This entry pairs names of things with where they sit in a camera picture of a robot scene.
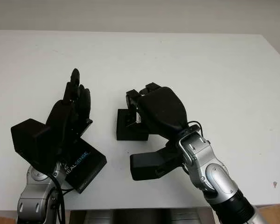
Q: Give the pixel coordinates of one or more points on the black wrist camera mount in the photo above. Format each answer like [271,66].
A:
[28,140]
[147,165]

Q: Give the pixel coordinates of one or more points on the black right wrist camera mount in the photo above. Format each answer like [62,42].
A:
[147,165]

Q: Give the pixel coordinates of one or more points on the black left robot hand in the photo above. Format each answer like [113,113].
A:
[63,121]

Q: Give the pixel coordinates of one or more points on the small silver depth camera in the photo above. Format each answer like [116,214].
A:
[138,117]

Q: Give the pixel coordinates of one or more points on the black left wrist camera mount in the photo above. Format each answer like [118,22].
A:
[28,140]

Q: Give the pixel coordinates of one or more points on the grey robot torso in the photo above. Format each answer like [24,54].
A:
[140,217]

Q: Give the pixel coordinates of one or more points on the black camera box with foam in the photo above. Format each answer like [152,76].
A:
[123,135]

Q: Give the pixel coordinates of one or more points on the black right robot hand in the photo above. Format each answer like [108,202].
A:
[163,109]

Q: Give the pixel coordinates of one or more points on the black RealSense box lid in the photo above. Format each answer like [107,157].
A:
[91,161]

